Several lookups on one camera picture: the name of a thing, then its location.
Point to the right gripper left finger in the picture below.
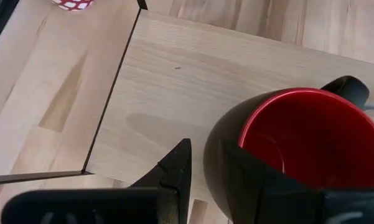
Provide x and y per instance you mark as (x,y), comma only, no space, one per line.
(174,186)

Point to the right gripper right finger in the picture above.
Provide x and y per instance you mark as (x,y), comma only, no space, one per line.
(267,199)

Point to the black mug red inside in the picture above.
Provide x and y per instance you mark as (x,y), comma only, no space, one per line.
(314,137)

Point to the red white lattice mug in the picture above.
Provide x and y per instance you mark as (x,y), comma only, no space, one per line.
(71,4)

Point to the wooden shelf black metal frame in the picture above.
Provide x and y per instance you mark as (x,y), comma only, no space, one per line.
(189,77)

